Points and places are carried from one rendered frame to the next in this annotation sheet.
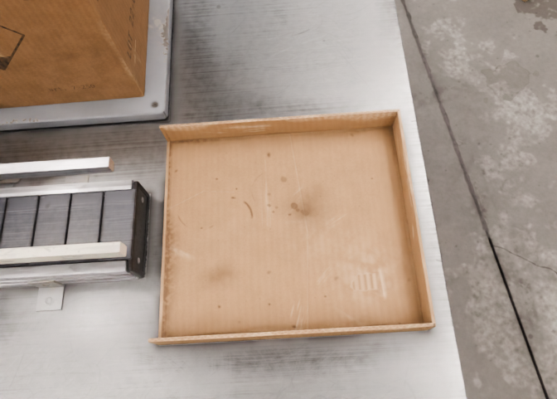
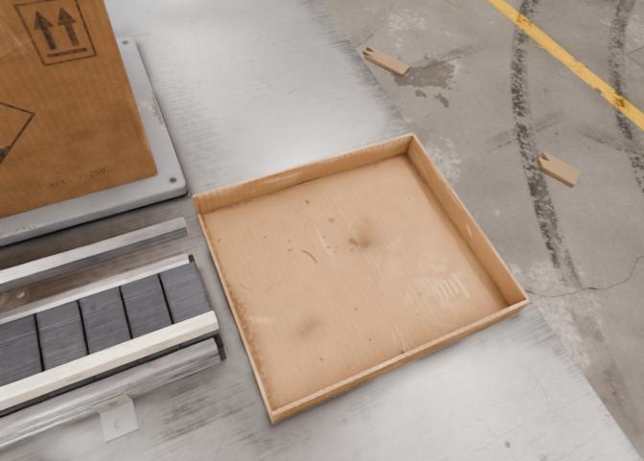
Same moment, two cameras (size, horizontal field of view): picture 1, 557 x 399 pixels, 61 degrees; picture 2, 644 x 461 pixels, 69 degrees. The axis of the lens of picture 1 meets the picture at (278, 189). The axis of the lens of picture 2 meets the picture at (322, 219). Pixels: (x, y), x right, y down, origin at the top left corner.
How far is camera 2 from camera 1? 0.20 m
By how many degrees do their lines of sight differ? 20
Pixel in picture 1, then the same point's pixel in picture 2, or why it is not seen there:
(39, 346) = not seen: outside the picture
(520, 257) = not seen: hidden behind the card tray
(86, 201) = (141, 289)
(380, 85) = (379, 122)
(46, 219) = (97, 322)
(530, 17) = (409, 88)
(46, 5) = (70, 70)
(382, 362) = (494, 356)
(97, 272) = (184, 360)
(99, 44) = (121, 114)
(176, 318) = (281, 387)
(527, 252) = not seen: hidden behind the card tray
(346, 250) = (417, 266)
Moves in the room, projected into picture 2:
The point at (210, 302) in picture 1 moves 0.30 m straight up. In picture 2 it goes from (310, 357) to (354, 189)
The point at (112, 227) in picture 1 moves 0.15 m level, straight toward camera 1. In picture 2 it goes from (184, 308) to (331, 353)
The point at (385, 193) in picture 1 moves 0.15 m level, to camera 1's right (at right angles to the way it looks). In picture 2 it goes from (426, 209) to (512, 171)
